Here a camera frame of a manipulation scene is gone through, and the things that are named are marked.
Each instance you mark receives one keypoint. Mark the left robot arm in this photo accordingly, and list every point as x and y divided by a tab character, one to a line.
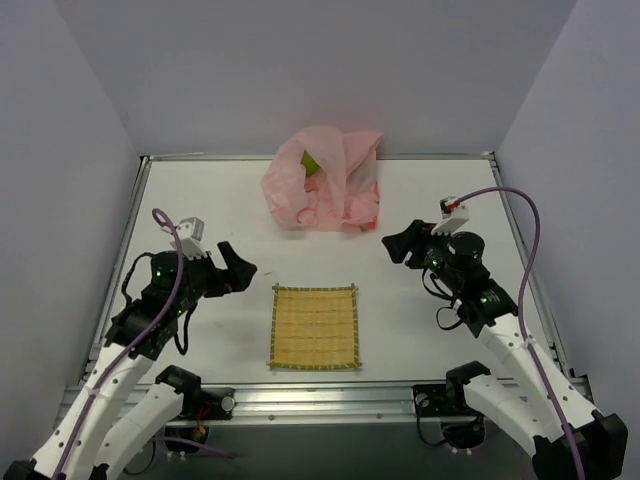
95	439

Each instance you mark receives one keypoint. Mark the woven bamboo mat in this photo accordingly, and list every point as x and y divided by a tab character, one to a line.
314	329

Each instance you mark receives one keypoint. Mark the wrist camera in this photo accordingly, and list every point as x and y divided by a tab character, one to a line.
187	237
454	215

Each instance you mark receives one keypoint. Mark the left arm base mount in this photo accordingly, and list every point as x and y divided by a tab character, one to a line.
199	409

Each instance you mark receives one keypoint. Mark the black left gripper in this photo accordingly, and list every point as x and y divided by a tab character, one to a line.
218	276

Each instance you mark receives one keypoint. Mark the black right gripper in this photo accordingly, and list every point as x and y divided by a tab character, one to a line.
417	248

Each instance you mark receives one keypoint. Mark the pink plastic bag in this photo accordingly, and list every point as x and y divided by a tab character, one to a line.
342	196

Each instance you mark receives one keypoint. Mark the green fake guava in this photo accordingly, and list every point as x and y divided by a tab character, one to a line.
310	165

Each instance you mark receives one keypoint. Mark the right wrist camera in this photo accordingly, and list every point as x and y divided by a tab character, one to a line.
454	215

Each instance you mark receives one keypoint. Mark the aluminium table frame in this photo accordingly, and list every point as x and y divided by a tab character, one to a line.
409	332

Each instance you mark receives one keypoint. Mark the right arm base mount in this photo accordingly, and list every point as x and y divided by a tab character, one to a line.
461	428

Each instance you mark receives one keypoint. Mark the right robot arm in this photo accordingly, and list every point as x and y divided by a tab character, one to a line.
564	434

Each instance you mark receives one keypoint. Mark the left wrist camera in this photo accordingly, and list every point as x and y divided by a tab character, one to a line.
187	237

